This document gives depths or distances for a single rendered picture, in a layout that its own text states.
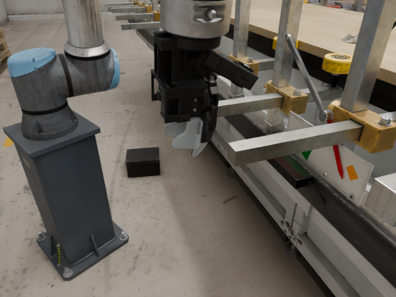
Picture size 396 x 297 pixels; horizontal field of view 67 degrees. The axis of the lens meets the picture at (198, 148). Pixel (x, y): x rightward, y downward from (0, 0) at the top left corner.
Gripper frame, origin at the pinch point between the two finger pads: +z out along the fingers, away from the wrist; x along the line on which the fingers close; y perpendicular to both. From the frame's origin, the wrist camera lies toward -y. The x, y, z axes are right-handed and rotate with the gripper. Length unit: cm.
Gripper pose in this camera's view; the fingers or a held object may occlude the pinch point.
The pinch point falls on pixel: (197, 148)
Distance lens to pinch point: 52.7
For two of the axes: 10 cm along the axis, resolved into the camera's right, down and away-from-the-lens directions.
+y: -9.2, 1.8, -3.5
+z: -0.8, 7.9, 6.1
